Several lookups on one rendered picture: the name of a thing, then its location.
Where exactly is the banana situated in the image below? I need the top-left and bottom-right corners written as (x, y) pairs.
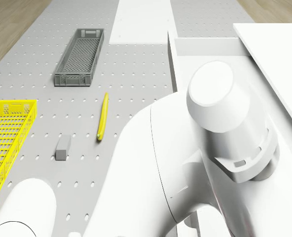
top-left (96, 92), bottom-right (110, 142)

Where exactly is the dark grey basket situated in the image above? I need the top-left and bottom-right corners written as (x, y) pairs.
top-left (54, 28), bottom-right (105, 87)

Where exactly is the grey cube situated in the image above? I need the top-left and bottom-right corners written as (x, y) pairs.
top-left (55, 134), bottom-right (72, 161)

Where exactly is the white board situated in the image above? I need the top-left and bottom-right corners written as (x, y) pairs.
top-left (109, 0), bottom-right (178, 45)

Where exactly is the white cabinet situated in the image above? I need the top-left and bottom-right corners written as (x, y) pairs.
top-left (232, 22), bottom-right (292, 138)

